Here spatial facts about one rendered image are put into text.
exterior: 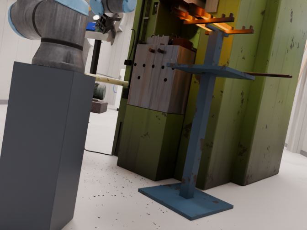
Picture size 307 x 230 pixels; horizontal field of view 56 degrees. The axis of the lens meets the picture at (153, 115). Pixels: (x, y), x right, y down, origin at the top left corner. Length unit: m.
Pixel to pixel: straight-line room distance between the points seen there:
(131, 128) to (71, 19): 1.17
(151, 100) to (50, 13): 1.08
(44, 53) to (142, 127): 1.11
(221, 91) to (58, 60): 1.18
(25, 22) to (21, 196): 0.64
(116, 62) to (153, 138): 8.06
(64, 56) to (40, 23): 0.16
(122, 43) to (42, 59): 8.94
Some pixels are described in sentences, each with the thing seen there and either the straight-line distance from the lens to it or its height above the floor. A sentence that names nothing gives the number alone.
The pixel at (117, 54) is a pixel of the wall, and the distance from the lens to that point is 9.95.
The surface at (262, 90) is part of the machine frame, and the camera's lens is 2.31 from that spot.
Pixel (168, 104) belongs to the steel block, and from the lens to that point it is 1.90.
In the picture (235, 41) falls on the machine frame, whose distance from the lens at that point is 2.01.
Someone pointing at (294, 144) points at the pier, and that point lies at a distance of 5.69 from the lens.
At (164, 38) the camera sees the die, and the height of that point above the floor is 0.97.
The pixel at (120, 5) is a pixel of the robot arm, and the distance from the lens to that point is 1.42.
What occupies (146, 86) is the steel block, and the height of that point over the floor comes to 0.62.
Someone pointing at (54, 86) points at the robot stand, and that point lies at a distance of 1.02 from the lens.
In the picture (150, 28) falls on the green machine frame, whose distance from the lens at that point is 2.39.
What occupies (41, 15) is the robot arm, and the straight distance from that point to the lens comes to 1.15.
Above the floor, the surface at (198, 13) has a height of 1.01.
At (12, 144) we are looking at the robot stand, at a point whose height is 0.32.
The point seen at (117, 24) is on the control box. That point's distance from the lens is 2.38.
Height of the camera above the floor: 0.57
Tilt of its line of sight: 4 degrees down
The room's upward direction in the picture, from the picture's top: 10 degrees clockwise
